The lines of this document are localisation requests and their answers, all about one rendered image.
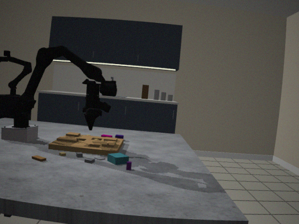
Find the teal rectangular block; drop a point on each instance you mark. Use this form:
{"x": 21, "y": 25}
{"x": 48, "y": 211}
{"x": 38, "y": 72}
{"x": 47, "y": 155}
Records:
{"x": 117, "y": 158}

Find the small brown flat block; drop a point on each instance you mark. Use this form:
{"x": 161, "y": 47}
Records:
{"x": 39, "y": 158}

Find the tan wooden puzzle board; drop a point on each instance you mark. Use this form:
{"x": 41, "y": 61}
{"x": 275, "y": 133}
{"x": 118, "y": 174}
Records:
{"x": 75, "y": 142}

